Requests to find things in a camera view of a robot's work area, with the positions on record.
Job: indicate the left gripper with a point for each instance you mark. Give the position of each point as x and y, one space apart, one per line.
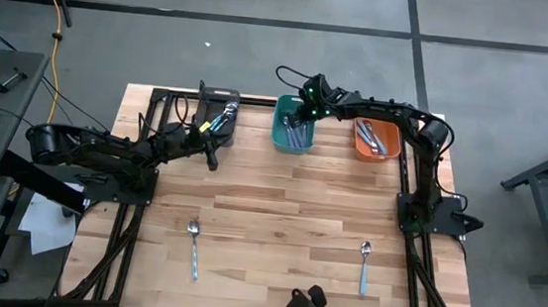
198 142

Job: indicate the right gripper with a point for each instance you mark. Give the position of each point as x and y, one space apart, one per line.
325 110

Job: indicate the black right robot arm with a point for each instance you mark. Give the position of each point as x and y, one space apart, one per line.
392 111

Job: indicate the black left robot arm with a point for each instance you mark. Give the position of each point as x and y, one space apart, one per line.
105 151

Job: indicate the small yellow tag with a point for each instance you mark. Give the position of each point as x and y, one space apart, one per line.
205 126

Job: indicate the teal plastic bin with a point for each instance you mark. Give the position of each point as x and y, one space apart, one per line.
291 150

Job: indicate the small black table clamp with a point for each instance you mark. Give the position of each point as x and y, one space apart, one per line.
202 86

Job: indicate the orange plastic bin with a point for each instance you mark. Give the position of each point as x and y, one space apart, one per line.
391 144

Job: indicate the black bar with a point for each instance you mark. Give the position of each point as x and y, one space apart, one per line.
38 180

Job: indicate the white paper sheet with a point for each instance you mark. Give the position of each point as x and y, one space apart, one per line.
48 233

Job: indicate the black round knob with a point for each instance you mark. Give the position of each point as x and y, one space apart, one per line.
0 276

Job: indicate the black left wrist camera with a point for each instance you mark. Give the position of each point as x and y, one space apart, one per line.
174 134

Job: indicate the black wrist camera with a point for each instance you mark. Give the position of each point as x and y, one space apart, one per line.
315 87
174 134

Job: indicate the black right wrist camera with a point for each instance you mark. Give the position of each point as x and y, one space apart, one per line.
315 87

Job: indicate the black aluminium table frame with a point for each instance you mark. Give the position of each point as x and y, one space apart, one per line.
256 101

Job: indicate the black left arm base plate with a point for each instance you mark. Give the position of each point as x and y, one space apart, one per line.
106 191

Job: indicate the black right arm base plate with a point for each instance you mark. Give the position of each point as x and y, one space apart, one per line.
450 209

